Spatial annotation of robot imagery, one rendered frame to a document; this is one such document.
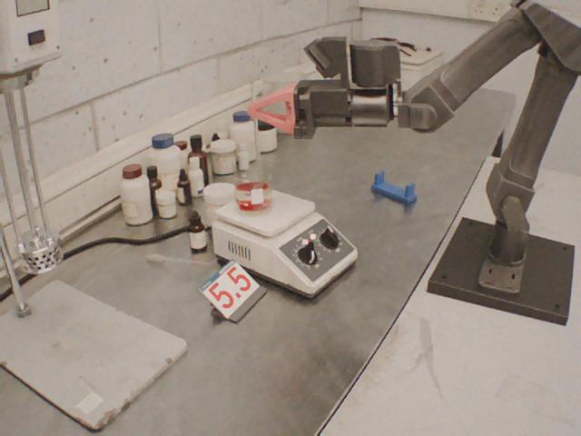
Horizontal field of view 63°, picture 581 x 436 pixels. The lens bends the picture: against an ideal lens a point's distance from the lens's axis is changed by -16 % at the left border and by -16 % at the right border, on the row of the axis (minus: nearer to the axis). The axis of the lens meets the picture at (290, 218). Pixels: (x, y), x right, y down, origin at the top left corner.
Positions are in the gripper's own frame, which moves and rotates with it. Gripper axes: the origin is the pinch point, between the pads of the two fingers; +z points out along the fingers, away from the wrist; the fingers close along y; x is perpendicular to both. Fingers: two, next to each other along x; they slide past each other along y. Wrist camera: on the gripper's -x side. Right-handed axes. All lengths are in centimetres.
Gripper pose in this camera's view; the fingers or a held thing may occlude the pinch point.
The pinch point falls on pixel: (253, 109)
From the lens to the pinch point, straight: 82.0
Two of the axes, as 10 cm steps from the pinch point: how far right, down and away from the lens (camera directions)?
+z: -9.8, -0.1, 1.8
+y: -1.7, 4.6, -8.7
